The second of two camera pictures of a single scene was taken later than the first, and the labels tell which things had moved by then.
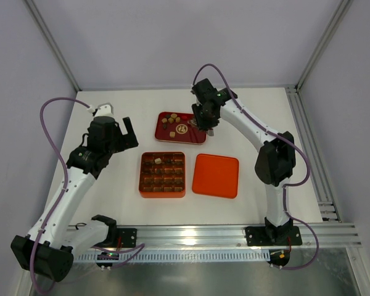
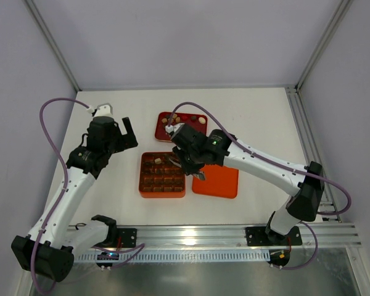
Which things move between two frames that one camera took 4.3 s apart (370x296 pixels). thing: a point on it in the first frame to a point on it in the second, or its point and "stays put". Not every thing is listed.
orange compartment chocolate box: (162, 174) stays put
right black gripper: (203, 124) to (189, 163)
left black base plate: (126, 237) stays put
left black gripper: (122, 140) stays put
